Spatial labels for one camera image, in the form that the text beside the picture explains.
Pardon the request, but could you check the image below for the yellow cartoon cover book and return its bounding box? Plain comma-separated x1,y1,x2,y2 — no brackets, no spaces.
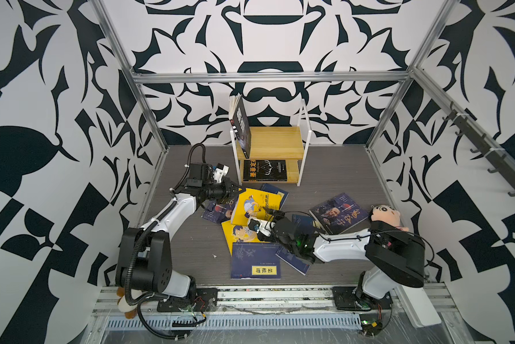
230,189,283,226

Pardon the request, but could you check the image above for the purple book with old man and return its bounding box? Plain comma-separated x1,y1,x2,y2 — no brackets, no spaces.
201,200,236,224

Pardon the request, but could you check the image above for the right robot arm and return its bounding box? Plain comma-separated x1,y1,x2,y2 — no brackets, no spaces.
248,205,426,300

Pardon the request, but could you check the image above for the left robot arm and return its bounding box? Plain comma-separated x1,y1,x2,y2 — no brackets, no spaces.
115,163,245,306

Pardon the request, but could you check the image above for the blue book underneath tilted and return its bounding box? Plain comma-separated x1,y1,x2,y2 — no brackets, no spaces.
292,214,316,230

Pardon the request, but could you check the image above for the black book on lower shelf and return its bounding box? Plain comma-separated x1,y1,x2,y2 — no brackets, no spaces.
242,160,287,182

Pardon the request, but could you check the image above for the blue book front yellow label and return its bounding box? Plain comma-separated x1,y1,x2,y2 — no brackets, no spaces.
230,242,281,280

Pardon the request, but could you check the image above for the blue book tilted yellow label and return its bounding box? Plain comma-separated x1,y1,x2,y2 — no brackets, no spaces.
276,247,310,275

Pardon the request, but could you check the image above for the small blue book yellow label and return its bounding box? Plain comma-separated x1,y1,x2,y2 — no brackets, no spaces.
260,183,289,208

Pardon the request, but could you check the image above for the purple book right side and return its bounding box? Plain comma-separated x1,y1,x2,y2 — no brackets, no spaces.
310,193,369,235

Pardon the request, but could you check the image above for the wooden white-framed bookshelf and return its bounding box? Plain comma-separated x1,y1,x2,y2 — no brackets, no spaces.
250,100,313,186

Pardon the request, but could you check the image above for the black book standing on shelf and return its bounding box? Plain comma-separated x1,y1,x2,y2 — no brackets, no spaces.
229,94,252,159

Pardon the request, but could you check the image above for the cartoon boy plush doll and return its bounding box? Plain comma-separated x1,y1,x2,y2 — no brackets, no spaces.
369,204,409,232

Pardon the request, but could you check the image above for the brown white plush toy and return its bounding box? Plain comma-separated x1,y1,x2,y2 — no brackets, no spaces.
116,287,137,319

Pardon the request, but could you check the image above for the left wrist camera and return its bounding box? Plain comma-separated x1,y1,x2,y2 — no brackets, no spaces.
213,163,229,183

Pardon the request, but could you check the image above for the white box on rail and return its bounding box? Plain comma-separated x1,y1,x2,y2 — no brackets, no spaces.
395,285,442,328

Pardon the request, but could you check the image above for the wall hook rail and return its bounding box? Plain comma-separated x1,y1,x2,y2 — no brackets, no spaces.
441,100,515,199

